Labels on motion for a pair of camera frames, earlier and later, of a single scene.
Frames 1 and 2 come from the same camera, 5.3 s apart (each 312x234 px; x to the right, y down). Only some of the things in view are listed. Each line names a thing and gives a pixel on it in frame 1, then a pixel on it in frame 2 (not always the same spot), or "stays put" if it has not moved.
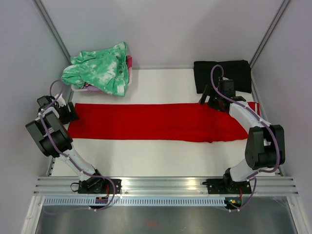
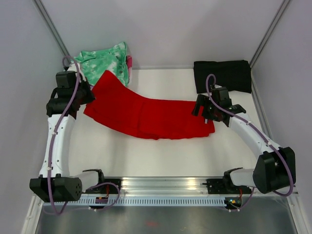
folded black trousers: x=239 y=71 stays put
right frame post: x=265 y=38 stays put
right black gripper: x=208 y=91 to x=203 y=101
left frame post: x=47 y=19 stays put
